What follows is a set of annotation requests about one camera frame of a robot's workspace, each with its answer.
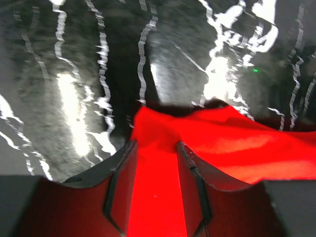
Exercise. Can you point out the red t-shirt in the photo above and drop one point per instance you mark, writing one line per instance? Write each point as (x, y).
(248, 150)

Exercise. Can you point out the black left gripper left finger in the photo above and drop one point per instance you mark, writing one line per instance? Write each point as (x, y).
(94, 203)

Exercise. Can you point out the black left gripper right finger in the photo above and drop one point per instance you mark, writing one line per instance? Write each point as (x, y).
(218, 205)

